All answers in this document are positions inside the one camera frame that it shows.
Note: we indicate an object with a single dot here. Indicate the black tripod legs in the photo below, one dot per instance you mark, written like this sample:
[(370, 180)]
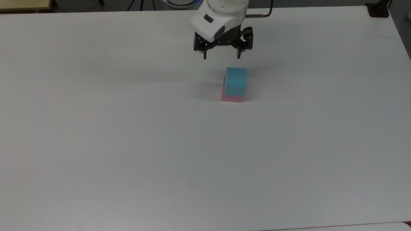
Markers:
[(136, 4)]

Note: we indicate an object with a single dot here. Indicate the pink cube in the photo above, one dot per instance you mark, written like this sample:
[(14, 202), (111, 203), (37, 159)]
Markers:
[(229, 98)]

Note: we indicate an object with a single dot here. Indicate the black table clamp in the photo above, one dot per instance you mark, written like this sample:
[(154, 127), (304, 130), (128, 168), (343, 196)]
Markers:
[(379, 9)]

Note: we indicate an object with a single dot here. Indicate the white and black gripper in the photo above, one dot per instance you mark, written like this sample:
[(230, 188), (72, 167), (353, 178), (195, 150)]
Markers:
[(212, 24)]

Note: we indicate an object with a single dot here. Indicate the blue cube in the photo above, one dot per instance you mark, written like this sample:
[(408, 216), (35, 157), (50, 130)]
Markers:
[(236, 81)]

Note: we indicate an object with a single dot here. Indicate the wooden side table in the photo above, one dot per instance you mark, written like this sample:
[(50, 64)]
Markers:
[(24, 4)]

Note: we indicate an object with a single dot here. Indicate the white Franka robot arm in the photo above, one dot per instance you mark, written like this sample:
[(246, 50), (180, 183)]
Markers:
[(226, 5)]

